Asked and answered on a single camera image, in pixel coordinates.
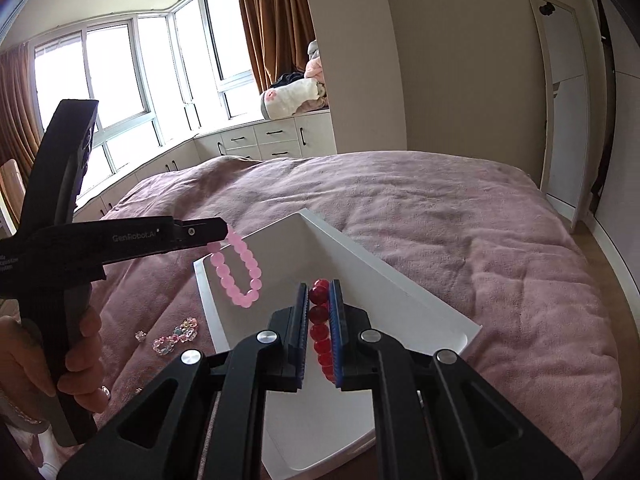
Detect red bead bracelet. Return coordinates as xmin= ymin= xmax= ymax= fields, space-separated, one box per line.
xmin=307 ymin=277 xmax=338 ymax=384

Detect pink bead bracelet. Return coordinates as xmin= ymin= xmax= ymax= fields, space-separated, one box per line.
xmin=206 ymin=226 xmax=264 ymax=309

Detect person's left hand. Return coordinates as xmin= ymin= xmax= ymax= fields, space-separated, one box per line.
xmin=1 ymin=308 xmax=108 ymax=420

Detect white storage box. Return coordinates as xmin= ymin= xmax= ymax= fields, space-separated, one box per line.
xmin=194 ymin=209 xmax=480 ymax=479

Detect silver crystal brooch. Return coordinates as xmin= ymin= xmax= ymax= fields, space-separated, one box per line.
xmin=134 ymin=330 xmax=146 ymax=344

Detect left brown curtain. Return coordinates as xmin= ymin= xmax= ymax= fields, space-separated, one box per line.
xmin=0 ymin=44 xmax=40 ymax=184

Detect brown curtain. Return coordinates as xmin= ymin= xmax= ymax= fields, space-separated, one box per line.
xmin=0 ymin=44 xmax=40 ymax=184
xmin=239 ymin=0 xmax=316 ymax=92

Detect window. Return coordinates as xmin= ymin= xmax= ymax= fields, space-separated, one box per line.
xmin=32 ymin=0 xmax=258 ymax=193

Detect white window seat cabinets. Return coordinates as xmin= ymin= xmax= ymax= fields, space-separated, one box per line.
xmin=74 ymin=108 xmax=337 ymax=221

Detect pile of folded bedding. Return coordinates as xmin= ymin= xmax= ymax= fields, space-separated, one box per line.
xmin=260 ymin=40 xmax=329 ymax=120

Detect pink bed blanket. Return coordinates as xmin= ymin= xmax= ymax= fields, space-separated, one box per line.
xmin=110 ymin=152 xmax=622 ymax=479

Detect colourful bead bracelet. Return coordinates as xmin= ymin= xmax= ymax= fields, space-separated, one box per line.
xmin=152 ymin=315 xmax=200 ymax=358

